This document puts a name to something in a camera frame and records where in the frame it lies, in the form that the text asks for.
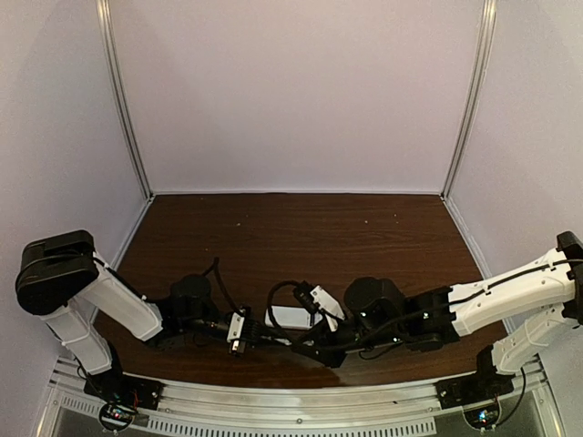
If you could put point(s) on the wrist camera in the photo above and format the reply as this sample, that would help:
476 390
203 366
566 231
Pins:
315 299
237 344

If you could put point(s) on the left aluminium frame post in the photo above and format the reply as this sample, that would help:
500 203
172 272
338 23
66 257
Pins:
106 27

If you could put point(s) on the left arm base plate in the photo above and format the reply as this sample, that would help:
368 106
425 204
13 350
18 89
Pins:
124 390

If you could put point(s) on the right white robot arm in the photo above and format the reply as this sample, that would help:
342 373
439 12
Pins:
376 313

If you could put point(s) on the right aluminium frame post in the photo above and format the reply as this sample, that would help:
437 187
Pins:
484 43

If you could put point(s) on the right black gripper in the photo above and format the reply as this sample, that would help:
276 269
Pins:
319 340

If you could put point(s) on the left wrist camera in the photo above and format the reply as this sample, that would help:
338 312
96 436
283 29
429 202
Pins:
237 344

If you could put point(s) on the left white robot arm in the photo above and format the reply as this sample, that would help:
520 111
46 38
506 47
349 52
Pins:
60 274

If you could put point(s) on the white remote control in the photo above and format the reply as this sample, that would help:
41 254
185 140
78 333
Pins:
294 318

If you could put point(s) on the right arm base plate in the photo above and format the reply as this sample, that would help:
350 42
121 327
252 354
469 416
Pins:
471 389

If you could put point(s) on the front aluminium rail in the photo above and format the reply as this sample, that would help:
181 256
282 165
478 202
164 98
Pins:
402 409

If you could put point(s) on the aluminium frame post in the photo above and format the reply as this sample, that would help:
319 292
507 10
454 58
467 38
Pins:
484 43
106 27

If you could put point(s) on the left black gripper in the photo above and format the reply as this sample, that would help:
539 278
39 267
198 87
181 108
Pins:
246 335

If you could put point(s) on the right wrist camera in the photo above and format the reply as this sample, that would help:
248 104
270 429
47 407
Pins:
315 299

